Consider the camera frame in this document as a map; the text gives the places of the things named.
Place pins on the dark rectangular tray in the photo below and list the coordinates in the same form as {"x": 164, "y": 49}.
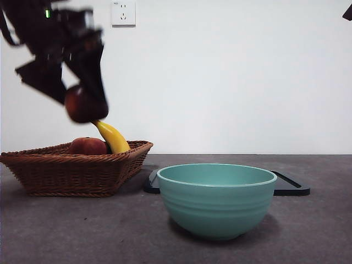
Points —
{"x": 291, "y": 189}

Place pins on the red yellow apple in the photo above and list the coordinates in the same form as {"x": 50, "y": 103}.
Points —
{"x": 86, "y": 147}

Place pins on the yellow banana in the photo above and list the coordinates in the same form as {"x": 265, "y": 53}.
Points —
{"x": 115, "y": 138}

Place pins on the teal ribbed bowl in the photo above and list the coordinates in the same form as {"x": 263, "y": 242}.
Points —
{"x": 217, "y": 209}

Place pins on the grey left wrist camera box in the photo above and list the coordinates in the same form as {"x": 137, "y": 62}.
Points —
{"x": 75, "y": 18}

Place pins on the brown wicker basket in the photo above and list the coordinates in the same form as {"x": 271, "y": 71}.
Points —
{"x": 68, "y": 176}

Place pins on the white wall socket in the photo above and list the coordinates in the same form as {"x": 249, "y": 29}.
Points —
{"x": 123, "y": 15}

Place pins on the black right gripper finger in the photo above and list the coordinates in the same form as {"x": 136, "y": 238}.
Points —
{"x": 348, "y": 13}

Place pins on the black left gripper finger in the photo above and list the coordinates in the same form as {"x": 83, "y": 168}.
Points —
{"x": 44, "y": 78}
{"x": 94, "y": 71}

